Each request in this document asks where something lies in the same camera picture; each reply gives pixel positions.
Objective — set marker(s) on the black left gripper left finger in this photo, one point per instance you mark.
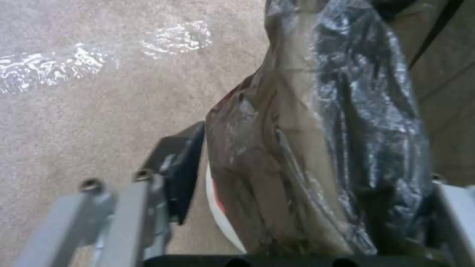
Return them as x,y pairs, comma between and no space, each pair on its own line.
137,211

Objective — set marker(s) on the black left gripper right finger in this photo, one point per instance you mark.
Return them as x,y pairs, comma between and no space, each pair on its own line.
458,219

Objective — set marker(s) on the white trash can red mark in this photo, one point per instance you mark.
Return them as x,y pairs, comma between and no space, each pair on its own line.
219,204

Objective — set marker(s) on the translucent dark plastic trash bag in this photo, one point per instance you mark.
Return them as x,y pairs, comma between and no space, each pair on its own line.
334,139

